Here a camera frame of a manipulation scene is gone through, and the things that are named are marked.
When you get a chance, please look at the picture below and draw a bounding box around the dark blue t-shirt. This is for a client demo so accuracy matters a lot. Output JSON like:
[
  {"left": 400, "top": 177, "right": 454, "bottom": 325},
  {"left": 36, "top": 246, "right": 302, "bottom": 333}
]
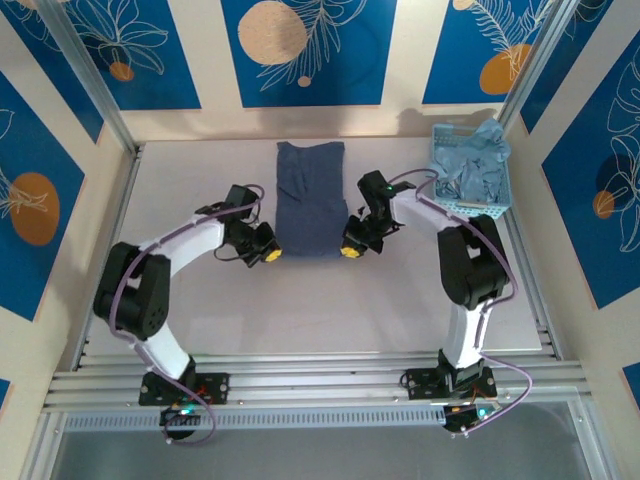
[{"left": 274, "top": 141, "right": 350, "bottom": 260}]

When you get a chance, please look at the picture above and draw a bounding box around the light blue t-shirt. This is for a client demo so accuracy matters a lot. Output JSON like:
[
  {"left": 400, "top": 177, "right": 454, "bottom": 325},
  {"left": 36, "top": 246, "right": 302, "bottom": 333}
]
[{"left": 432, "top": 118, "right": 512, "bottom": 204}]

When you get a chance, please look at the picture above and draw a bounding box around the light blue plastic basket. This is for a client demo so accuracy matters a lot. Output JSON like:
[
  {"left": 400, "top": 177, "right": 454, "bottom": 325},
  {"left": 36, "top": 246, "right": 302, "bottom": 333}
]
[{"left": 430, "top": 123, "right": 514, "bottom": 220}]

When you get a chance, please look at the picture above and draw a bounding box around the blue poster cream circle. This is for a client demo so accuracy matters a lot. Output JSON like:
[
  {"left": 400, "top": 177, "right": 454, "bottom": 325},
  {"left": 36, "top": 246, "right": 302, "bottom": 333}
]
[{"left": 221, "top": 0, "right": 399, "bottom": 109}]

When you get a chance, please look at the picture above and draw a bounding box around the blue poster orange circle fern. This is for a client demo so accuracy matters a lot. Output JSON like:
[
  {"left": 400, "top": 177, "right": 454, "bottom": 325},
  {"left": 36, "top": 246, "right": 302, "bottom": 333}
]
[{"left": 422, "top": 0, "right": 556, "bottom": 105}]

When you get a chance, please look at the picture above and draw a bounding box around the blue poster white flower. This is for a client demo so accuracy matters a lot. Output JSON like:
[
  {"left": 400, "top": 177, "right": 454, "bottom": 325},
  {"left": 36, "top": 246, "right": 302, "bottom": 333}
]
[{"left": 12, "top": 0, "right": 202, "bottom": 112}]

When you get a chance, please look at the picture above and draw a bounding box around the blue poster large orange circle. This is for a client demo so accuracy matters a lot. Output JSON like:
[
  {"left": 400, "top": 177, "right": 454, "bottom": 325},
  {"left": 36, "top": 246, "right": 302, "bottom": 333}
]
[{"left": 0, "top": 69, "right": 86, "bottom": 322}]

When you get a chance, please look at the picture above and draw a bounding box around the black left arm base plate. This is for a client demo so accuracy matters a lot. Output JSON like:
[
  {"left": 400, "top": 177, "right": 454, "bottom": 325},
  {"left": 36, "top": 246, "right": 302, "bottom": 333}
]
[{"left": 138, "top": 372, "right": 231, "bottom": 406}]

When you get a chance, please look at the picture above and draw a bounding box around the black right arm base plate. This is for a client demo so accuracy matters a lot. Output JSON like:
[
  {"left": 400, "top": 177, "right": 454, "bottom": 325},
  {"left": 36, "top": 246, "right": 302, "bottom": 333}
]
[{"left": 403, "top": 367, "right": 498, "bottom": 401}]

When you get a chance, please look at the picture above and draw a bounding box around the grey slotted cable duct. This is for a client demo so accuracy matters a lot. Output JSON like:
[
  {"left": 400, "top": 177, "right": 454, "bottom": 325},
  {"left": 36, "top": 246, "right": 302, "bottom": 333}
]
[{"left": 62, "top": 407, "right": 451, "bottom": 432}]

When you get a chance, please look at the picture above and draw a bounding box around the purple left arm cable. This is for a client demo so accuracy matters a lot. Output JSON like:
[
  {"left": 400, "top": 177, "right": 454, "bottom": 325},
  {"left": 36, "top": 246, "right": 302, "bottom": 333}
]
[{"left": 108, "top": 183, "right": 265, "bottom": 446}]

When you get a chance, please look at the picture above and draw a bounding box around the aluminium corner post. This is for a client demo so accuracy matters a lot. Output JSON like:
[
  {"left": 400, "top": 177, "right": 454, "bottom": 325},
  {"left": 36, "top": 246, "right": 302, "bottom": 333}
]
[
  {"left": 497, "top": 0, "right": 584, "bottom": 132},
  {"left": 37, "top": 0, "right": 144, "bottom": 156}
]

